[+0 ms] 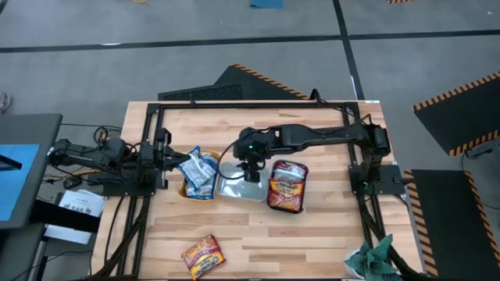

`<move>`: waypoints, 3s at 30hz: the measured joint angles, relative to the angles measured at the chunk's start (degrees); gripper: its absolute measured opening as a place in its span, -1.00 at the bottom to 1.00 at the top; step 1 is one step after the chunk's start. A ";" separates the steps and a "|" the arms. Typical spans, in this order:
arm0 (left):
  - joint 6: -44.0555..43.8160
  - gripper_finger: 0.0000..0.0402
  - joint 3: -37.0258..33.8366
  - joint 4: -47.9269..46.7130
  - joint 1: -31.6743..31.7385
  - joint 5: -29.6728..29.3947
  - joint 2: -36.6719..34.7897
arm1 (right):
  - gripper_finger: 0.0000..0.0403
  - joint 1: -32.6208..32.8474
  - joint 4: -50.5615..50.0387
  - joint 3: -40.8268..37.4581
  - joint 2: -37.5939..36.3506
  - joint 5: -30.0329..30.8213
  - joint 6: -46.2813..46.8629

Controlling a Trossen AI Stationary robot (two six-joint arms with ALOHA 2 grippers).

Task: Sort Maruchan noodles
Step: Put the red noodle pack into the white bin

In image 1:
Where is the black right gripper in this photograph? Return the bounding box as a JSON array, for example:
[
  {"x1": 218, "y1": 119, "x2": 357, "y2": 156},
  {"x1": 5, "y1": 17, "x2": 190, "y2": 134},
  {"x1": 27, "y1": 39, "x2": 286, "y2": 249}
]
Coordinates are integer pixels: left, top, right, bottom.
[{"x1": 237, "y1": 155, "x2": 267, "y2": 183}]

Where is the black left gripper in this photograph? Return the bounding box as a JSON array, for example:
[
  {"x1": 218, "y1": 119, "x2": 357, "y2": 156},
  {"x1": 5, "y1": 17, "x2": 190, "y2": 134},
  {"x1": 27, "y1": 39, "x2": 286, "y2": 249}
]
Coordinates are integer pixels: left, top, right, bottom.
[{"x1": 136, "y1": 140, "x2": 192, "y2": 175}]

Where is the blue Maruchan noodle pack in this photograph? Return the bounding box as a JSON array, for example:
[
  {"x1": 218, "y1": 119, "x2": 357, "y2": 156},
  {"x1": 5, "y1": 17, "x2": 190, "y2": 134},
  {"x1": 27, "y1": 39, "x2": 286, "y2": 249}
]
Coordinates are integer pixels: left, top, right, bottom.
[
  {"x1": 177, "y1": 145, "x2": 219, "y2": 190},
  {"x1": 184, "y1": 177, "x2": 216, "y2": 201}
]

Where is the red Maruchan noodle pack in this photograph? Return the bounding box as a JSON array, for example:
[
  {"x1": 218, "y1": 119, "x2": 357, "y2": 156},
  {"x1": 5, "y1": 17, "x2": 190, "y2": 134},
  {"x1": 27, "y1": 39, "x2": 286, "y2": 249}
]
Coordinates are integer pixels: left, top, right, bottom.
[
  {"x1": 268, "y1": 178, "x2": 305, "y2": 212},
  {"x1": 272, "y1": 162, "x2": 306, "y2": 183},
  {"x1": 180, "y1": 233, "x2": 227, "y2": 281}
]

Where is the white plastic bin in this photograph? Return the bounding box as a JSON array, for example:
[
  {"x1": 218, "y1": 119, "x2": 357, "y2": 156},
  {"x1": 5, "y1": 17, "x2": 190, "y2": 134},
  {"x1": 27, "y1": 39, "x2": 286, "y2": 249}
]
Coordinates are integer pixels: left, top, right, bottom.
[{"x1": 215, "y1": 160, "x2": 270, "y2": 203}]

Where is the blue white snack bag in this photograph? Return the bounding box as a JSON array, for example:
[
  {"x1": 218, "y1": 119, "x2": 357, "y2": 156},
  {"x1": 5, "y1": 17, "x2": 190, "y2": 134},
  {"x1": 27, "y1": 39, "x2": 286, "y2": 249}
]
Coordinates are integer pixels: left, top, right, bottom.
[{"x1": 178, "y1": 150, "x2": 220, "y2": 203}]

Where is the teal plastic bin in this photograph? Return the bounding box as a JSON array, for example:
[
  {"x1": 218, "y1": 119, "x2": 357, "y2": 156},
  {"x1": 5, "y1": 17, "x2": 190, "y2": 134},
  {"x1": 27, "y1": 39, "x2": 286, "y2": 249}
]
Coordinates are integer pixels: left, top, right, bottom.
[{"x1": 266, "y1": 158, "x2": 309, "y2": 215}]

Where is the black hazard striped ramp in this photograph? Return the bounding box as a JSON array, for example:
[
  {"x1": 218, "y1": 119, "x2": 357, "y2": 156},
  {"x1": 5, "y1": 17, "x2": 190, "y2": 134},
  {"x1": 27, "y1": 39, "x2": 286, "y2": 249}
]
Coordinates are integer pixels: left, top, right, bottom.
[{"x1": 157, "y1": 62, "x2": 310, "y2": 101}]

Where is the black clamp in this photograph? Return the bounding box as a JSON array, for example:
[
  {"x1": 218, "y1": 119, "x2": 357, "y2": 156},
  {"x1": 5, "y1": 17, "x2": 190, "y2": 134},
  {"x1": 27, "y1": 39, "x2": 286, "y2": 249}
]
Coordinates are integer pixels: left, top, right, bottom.
[{"x1": 310, "y1": 88, "x2": 327, "y2": 105}]

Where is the printed white paper sheet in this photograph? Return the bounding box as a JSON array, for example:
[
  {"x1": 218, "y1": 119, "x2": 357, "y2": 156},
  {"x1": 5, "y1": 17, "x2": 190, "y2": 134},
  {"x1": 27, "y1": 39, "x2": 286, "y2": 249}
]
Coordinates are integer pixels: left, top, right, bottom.
[{"x1": 58, "y1": 189, "x2": 105, "y2": 218}]

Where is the small black power adapter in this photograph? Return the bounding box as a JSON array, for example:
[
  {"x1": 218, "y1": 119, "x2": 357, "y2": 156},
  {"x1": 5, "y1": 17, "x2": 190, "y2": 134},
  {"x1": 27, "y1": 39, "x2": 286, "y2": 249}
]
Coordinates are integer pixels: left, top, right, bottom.
[{"x1": 62, "y1": 177, "x2": 83, "y2": 191}]

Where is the black shelf bar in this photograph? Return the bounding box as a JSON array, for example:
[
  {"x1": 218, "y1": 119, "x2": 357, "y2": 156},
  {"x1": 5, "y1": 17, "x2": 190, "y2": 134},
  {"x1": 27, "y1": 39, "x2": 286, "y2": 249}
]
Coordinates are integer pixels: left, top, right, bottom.
[{"x1": 29, "y1": 198, "x2": 101, "y2": 234}]

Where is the plain white paper sheet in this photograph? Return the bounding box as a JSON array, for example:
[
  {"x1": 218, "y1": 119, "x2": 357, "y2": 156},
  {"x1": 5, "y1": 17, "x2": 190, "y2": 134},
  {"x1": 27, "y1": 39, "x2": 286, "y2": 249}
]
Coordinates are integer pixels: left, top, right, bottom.
[{"x1": 43, "y1": 224, "x2": 93, "y2": 246}]

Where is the grey side table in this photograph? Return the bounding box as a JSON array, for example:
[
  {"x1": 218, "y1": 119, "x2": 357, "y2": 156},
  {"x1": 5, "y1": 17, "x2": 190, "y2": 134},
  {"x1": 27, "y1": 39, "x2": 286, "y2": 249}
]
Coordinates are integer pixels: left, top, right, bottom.
[{"x1": 0, "y1": 112, "x2": 63, "y2": 231}]

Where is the teal artificial potted plant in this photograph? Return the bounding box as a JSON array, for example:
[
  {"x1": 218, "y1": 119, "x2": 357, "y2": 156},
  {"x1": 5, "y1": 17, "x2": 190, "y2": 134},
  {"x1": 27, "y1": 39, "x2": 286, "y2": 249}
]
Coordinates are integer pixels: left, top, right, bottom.
[{"x1": 343, "y1": 233, "x2": 403, "y2": 281}]

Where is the blue floor mat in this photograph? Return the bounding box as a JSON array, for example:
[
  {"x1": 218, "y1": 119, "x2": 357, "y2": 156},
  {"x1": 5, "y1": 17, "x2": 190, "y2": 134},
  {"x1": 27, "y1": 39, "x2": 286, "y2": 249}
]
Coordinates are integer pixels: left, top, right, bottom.
[{"x1": 249, "y1": 0, "x2": 284, "y2": 9}]

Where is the black hazard striped mat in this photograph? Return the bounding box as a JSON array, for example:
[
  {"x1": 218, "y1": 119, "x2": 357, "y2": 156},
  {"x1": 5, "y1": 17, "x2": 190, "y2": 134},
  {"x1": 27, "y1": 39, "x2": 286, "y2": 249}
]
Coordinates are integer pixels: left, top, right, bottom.
[
  {"x1": 412, "y1": 71, "x2": 500, "y2": 157},
  {"x1": 404, "y1": 169, "x2": 500, "y2": 281}
]

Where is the black aluminium table frame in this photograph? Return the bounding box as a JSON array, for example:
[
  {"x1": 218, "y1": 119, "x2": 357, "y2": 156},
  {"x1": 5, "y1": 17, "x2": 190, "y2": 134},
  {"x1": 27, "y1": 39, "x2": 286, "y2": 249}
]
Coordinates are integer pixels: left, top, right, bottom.
[{"x1": 91, "y1": 99, "x2": 425, "y2": 281}]

